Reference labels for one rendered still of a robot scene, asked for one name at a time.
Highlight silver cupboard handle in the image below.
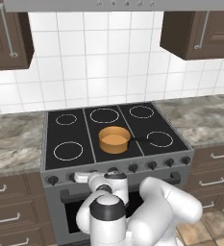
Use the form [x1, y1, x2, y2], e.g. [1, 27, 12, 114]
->
[193, 11, 211, 51]
[0, 2, 19, 59]

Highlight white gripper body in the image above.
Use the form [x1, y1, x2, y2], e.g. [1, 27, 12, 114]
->
[73, 171, 102, 185]

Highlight orange pot with black handle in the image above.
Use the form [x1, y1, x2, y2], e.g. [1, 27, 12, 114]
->
[98, 125, 157, 155]

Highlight grey stove with black hob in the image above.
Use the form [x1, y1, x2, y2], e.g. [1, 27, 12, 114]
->
[40, 101, 195, 246]

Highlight grey range hood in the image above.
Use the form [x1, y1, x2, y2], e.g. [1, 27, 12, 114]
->
[2, 0, 224, 13]

